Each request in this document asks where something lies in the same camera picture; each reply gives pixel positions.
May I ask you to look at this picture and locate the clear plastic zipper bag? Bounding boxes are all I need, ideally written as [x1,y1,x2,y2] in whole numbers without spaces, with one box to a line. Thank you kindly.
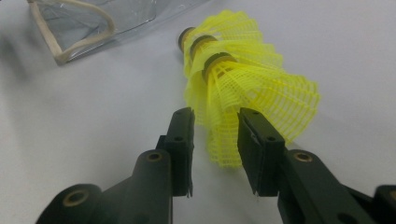
[26,0,213,66]

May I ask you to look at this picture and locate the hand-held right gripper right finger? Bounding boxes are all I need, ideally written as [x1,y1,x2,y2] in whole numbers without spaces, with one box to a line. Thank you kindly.
[236,106,287,198]

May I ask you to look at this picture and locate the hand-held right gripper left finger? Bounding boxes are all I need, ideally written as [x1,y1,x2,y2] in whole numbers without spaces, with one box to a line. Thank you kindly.
[155,106,196,199]

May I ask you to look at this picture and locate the white table sheet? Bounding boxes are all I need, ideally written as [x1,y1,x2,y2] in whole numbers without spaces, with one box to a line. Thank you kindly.
[0,0,396,224]

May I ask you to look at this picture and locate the yellow plastic shuttlecock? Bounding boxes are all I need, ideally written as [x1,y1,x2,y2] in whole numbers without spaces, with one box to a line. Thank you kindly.
[183,35,284,82]
[177,8,272,57]
[183,51,321,169]

